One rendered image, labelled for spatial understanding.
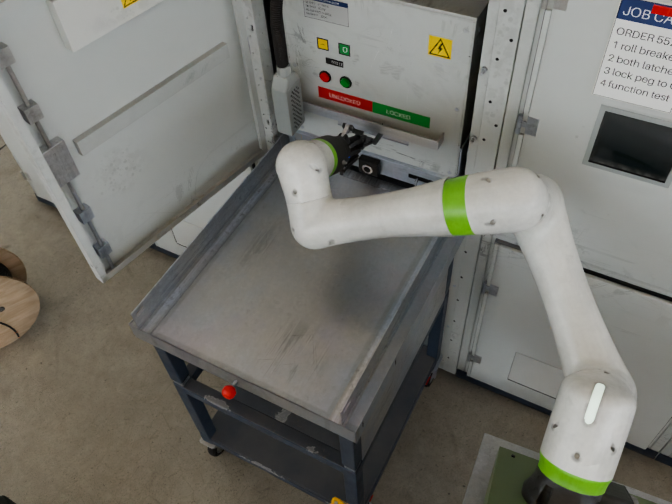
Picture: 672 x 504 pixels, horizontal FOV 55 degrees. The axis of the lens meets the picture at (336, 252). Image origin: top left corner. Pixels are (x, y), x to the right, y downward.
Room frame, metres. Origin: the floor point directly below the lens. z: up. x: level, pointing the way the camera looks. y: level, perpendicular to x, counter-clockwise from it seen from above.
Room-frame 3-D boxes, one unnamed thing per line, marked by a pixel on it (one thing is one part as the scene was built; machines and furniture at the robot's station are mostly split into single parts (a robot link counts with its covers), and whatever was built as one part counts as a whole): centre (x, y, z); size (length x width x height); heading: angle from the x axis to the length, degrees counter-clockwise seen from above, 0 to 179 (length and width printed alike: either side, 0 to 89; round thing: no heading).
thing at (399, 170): (1.35, -0.13, 0.89); 0.54 x 0.05 x 0.06; 59
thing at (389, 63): (1.34, -0.12, 1.15); 0.48 x 0.01 x 0.48; 59
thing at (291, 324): (1.01, 0.08, 0.82); 0.68 x 0.62 x 0.06; 148
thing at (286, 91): (1.39, 0.09, 1.09); 0.08 x 0.05 x 0.17; 149
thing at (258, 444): (1.01, 0.08, 0.46); 0.64 x 0.58 x 0.66; 148
